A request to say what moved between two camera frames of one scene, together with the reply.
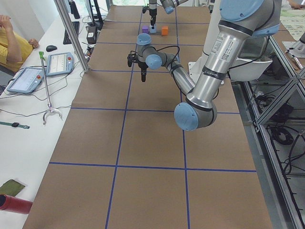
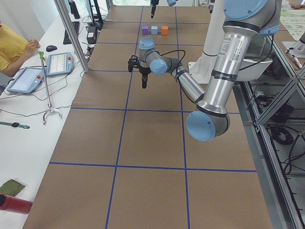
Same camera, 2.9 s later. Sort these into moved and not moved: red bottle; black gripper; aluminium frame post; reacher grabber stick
Moved: black gripper
Not moved: reacher grabber stick; aluminium frame post; red bottle
